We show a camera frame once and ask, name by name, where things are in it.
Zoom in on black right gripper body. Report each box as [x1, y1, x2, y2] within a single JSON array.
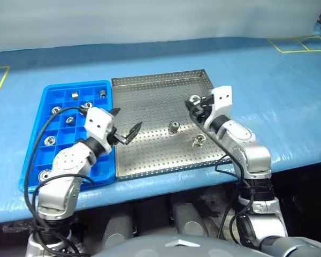
[[197, 94, 216, 120]]

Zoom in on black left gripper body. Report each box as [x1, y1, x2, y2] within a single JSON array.
[[107, 131, 127, 146]]

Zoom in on blue compartment tray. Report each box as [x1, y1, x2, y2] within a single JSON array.
[[18, 79, 117, 194]]

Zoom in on perforated metal tray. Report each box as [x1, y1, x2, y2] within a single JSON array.
[[111, 69, 235, 182]]

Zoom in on dark grey rounded shape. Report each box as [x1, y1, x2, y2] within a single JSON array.
[[101, 214, 134, 251], [172, 202, 208, 238]]

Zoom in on grey robot torso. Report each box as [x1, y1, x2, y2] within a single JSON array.
[[93, 235, 321, 257]]

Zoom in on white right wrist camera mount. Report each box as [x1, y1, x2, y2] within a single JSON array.
[[203, 85, 233, 129]]

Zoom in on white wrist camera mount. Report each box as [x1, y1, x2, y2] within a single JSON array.
[[203, 85, 233, 129], [83, 107, 117, 154]]

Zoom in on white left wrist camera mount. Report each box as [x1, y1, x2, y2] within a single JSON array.
[[83, 107, 117, 154]]

